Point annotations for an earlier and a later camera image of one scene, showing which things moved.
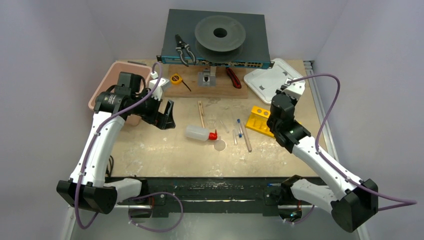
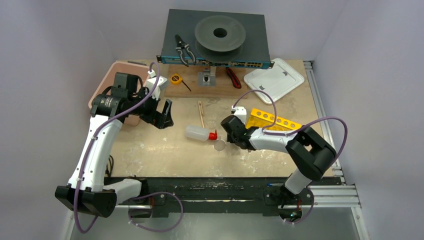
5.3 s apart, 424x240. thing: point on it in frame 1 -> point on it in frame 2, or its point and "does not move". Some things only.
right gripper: (282, 90) -> (230, 125)
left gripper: (162, 121) does not move
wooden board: (225, 87) does not move
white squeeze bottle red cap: (200, 133) does not move
